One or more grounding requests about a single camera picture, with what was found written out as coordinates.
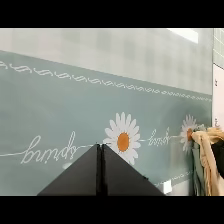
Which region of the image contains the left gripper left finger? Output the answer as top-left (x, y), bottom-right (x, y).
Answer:
top-left (37, 143), bottom-right (102, 197)

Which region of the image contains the beige garment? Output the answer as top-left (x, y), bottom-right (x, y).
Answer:
top-left (191, 126), bottom-right (224, 197)

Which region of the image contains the grey green garment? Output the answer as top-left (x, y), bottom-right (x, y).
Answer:
top-left (189, 123), bottom-right (208, 197)

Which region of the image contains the black garment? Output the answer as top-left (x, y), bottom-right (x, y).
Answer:
top-left (210, 138), bottom-right (224, 180)

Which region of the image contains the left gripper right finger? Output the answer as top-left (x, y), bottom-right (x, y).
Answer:
top-left (101, 143), bottom-right (166, 197)

